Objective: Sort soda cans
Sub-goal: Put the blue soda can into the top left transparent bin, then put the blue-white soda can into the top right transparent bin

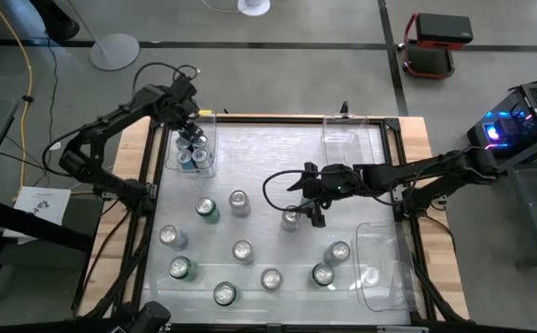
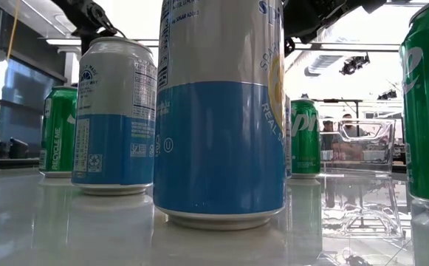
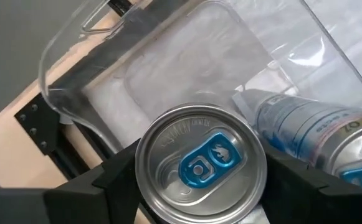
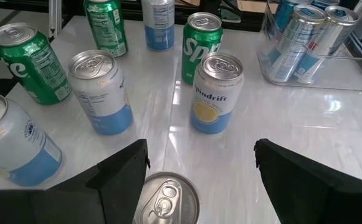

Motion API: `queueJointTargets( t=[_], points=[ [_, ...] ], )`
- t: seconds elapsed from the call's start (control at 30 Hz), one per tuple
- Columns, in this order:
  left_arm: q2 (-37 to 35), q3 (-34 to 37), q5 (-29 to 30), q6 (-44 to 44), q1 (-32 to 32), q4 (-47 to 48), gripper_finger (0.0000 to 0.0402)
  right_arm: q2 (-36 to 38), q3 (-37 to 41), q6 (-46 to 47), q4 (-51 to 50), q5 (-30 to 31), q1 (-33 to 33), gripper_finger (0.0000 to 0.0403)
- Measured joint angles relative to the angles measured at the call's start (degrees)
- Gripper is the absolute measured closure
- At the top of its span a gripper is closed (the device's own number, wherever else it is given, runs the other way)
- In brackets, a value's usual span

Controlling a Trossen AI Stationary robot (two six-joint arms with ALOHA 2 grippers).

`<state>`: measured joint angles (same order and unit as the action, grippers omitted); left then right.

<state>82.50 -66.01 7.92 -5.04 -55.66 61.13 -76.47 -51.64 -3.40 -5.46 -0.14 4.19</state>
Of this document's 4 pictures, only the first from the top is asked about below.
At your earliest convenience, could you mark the black boxy device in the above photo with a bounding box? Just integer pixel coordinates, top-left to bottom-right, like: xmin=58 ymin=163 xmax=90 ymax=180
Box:
xmin=110 ymin=300 xmax=173 ymax=333

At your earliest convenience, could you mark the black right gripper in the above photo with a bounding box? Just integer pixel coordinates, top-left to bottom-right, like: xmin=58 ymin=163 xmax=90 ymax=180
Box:
xmin=287 ymin=161 xmax=371 ymax=228

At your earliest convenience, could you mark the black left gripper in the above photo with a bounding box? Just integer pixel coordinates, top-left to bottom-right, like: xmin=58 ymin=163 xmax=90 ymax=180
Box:
xmin=165 ymin=73 xmax=208 ymax=142

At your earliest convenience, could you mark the black metal stand frame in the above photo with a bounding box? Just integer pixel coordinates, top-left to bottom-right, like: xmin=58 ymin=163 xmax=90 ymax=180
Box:
xmin=0 ymin=192 xmax=96 ymax=306

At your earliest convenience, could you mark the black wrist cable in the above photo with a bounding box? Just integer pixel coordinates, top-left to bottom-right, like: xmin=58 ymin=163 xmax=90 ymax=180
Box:
xmin=262 ymin=168 xmax=324 ymax=215
xmin=128 ymin=61 xmax=202 ymax=101

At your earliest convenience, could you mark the red and black step stool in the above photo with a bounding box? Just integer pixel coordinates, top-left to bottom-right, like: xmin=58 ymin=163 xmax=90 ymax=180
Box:
xmin=397 ymin=12 xmax=475 ymax=80

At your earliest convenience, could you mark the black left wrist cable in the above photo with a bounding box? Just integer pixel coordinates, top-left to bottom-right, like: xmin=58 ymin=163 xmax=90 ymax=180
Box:
xmin=128 ymin=61 xmax=202 ymax=101

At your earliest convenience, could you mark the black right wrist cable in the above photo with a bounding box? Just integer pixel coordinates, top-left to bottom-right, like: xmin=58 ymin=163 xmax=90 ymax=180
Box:
xmin=262 ymin=168 xmax=324 ymax=215

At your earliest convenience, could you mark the white printed paper sheet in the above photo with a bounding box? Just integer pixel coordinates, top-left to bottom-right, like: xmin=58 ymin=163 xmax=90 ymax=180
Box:
xmin=2 ymin=185 xmax=73 ymax=245

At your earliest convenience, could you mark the yellow cable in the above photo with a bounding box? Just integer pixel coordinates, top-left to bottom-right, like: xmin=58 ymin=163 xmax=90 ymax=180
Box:
xmin=0 ymin=0 xmax=35 ymax=189

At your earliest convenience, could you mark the black aluminium table frame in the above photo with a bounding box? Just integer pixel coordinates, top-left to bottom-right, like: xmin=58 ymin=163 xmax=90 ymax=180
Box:
xmin=71 ymin=113 xmax=470 ymax=325

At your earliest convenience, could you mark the white round fan base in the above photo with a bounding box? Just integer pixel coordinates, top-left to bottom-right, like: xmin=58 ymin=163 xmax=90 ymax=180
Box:
xmin=237 ymin=0 xmax=272 ymax=18

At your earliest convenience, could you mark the thin white floor cable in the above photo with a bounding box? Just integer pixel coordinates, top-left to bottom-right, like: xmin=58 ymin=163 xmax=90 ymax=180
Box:
xmin=200 ymin=0 xmax=240 ymax=15

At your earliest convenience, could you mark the gray round floor stand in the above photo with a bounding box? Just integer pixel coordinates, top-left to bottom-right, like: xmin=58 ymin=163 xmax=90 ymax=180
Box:
xmin=64 ymin=0 xmax=140 ymax=72

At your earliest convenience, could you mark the person's leg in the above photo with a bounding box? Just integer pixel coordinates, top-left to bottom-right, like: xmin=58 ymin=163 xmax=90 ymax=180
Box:
xmin=0 ymin=0 xmax=80 ymax=42

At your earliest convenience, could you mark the white blue Spindrift can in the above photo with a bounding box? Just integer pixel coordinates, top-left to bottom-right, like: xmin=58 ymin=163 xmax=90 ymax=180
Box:
xmin=280 ymin=205 xmax=302 ymax=232
xmin=158 ymin=224 xmax=189 ymax=252
xmin=323 ymin=240 xmax=352 ymax=267
xmin=231 ymin=239 xmax=256 ymax=266
xmin=228 ymin=189 xmax=252 ymax=218
xmin=260 ymin=267 xmax=284 ymax=291

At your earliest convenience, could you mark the white glossy table sheet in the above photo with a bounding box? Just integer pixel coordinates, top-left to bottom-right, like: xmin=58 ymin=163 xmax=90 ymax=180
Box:
xmin=136 ymin=120 xmax=412 ymax=325

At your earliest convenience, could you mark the thin black floor cable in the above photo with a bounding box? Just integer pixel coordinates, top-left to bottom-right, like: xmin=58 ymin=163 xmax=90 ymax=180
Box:
xmin=41 ymin=30 xmax=61 ymax=186

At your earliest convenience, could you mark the black bar with silver brackets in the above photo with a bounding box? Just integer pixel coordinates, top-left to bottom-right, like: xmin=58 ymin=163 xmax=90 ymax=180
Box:
xmin=0 ymin=316 xmax=537 ymax=333

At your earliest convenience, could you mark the green Sprite can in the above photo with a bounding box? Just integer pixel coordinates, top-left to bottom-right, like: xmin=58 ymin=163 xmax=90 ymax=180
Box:
xmin=167 ymin=255 xmax=200 ymax=282
xmin=212 ymin=280 xmax=240 ymax=308
xmin=195 ymin=196 xmax=222 ymax=226
xmin=311 ymin=262 xmax=337 ymax=287

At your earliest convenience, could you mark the clear plastic bin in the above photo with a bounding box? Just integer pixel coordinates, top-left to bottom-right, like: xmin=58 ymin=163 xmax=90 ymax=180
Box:
xmin=350 ymin=221 xmax=424 ymax=314
xmin=164 ymin=105 xmax=218 ymax=179
xmin=322 ymin=114 xmax=380 ymax=182

